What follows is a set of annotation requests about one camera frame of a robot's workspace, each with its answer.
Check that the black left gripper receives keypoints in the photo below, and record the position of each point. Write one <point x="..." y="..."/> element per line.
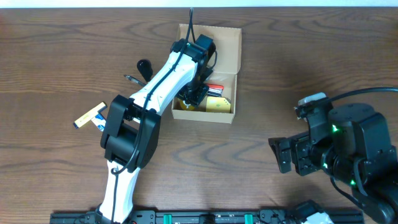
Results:
<point x="193" y="94"/>

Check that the yellow highlighter marker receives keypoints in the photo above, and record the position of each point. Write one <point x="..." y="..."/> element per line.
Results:
<point x="82" y="120"/>

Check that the black correction tape dispenser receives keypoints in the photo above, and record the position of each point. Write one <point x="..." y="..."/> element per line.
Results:
<point x="144" y="67"/>

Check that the yellow adhesive tape roll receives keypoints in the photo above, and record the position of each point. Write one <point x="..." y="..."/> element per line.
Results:
<point x="184" y="106"/>

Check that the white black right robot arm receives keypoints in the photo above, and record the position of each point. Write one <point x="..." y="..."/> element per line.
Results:
<point x="351" y="144"/>

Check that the black ballpoint pen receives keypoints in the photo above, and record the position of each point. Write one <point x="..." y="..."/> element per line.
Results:
<point x="134" y="80"/>

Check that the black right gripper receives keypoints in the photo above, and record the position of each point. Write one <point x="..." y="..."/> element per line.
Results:
<point x="299" y="154"/>

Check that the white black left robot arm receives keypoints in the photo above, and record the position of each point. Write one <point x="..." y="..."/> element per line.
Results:
<point x="131" y="132"/>

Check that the brown cardboard box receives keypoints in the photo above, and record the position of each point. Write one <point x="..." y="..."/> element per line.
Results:
<point x="226" y="66"/>

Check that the red black stapler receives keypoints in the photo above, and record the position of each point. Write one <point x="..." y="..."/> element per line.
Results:
<point x="215" y="90"/>

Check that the yellow sticky notepad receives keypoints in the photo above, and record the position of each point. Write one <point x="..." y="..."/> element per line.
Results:
<point x="218" y="105"/>

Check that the blue white staples box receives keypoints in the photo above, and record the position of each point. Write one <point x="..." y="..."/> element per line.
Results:
<point x="99" y="121"/>

